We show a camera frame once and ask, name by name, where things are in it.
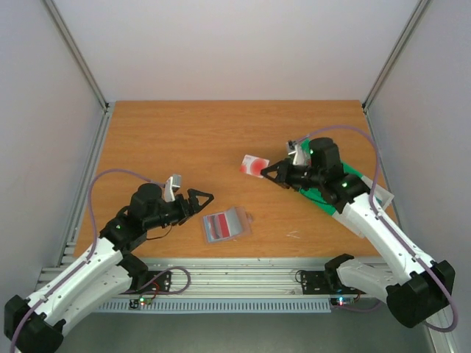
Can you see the right controller board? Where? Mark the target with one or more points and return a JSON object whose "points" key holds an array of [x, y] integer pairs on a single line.
{"points": [[342, 301]]}

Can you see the aluminium corner post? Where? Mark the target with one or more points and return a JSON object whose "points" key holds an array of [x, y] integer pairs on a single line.
{"points": [[65, 33], [398, 48]]}

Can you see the green bin far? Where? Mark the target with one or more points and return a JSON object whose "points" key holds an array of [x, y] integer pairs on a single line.
{"points": [[315, 195]]}

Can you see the green bin middle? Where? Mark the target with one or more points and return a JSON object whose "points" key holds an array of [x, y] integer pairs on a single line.
{"points": [[351, 176]]}

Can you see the controller board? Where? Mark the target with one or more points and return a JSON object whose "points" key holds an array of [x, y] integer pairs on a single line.
{"points": [[342, 301], [140, 302]]}

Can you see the aluminium corner post left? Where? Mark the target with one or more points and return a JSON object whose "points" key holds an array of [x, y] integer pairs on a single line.
{"points": [[65, 33]]}

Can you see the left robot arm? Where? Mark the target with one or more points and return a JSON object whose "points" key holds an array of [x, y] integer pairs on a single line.
{"points": [[39, 322]]}

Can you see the left controller board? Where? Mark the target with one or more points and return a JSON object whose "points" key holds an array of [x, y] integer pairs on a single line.
{"points": [[140, 302]]}

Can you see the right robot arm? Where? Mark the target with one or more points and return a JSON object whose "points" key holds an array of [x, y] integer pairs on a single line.
{"points": [[415, 287]]}

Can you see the red white credit card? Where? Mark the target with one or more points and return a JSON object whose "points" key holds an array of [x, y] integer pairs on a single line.
{"points": [[252, 165]]}

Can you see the green bin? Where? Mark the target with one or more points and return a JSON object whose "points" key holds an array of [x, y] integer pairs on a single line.
{"points": [[351, 176], [315, 195]]}

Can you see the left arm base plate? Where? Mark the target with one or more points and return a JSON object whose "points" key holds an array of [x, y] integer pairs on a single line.
{"points": [[150, 281]]}

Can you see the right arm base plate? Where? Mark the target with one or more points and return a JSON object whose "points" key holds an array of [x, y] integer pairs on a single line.
{"points": [[315, 283]]}

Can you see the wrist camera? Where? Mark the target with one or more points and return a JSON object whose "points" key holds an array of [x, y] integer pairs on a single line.
{"points": [[295, 153], [172, 185]]}

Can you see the white translucent bin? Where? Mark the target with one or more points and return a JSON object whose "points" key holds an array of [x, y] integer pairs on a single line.
{"points": [[383, 196]]}

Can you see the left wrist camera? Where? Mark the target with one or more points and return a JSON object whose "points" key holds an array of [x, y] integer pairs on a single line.
{"points": [[172, 185]]}

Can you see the red grey card in holder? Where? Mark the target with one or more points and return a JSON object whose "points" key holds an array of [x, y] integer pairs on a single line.
{"points": [[216, 227]]}

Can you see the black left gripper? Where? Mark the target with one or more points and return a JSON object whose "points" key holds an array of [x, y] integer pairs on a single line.
{"points": [[193, 203]]}

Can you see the grey slotted cable duct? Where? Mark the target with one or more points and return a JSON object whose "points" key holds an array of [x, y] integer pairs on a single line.
{"points": [[217, 306]]}

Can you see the aluminium corner post right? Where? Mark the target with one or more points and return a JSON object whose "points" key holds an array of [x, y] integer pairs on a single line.
{"points": [[398, 48]]}

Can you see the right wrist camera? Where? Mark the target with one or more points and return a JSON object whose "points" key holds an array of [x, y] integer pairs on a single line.
{"points": [[295, 153]]}

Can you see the aluminium table edge rail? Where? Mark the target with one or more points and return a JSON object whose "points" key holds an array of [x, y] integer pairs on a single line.
{"points": [[232, 277]]}

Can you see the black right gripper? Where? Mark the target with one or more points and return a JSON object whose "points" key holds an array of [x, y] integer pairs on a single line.
{"points": [[285, 173]]}

